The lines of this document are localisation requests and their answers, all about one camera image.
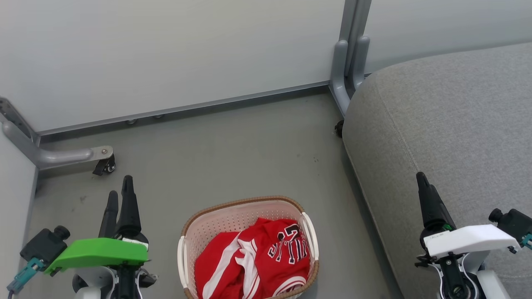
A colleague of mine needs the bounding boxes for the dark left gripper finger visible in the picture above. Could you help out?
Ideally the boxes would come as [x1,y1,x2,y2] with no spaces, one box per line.
[118,175,144,235]
[99,190,120,238]

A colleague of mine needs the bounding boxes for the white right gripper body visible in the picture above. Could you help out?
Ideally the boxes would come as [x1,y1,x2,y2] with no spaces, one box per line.
[420,223,520,258]

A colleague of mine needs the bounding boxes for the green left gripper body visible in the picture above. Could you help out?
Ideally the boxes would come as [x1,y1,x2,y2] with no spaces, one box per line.
[45,233,149,276]

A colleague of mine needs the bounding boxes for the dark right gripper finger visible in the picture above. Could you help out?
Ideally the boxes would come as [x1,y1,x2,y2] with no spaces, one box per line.
[429,185,456,228]
[416,172,435,229]

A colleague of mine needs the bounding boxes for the red white-trimmed shorts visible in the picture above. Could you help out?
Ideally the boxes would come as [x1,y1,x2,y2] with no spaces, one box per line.
[195,231,251,299]

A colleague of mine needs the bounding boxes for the red lettered basketball jersey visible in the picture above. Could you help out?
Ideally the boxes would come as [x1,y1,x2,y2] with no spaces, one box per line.
[238,217,311,298]

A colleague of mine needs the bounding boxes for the grey fabric sofa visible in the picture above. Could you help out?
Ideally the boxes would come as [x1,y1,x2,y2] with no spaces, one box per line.
[342,42,532,299]

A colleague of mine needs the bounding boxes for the grey metal partition foot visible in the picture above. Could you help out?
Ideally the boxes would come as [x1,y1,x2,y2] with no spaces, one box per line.
[0,98,114,171]

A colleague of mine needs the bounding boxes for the white laundry basket brown rim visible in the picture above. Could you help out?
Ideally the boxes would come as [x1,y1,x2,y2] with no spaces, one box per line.
[177,196,320,299]

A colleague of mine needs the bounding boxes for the grey partition bottom rail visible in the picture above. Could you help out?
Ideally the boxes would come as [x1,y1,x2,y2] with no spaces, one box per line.
[37,80,334,138]

